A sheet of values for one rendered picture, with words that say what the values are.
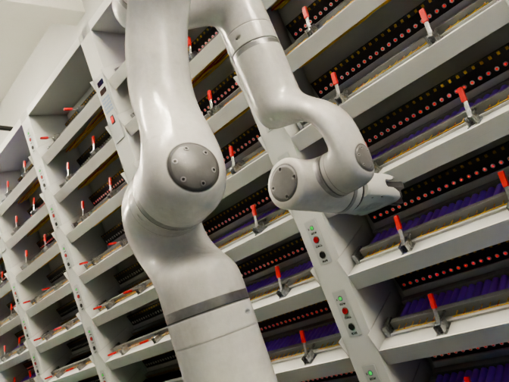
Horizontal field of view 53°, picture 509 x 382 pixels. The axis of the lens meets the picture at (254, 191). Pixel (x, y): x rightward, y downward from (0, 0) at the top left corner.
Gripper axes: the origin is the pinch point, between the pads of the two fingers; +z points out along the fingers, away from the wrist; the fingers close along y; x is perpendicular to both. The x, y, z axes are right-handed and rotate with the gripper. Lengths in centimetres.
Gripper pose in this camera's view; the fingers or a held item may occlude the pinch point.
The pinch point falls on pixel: (392, 196)
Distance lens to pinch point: 106.4
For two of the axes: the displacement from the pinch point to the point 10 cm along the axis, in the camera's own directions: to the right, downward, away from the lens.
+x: -2.1, -9.2, 3.3
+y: 6.5, -3.8, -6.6
